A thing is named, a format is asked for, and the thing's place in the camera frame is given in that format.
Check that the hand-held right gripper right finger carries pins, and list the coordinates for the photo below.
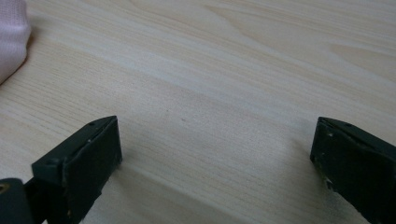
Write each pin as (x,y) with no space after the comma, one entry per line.
(358,165)

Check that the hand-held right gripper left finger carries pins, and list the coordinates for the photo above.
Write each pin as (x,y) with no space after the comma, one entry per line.
(84,161)

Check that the pink cloth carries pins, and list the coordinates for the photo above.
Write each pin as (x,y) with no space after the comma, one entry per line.
(11,37)

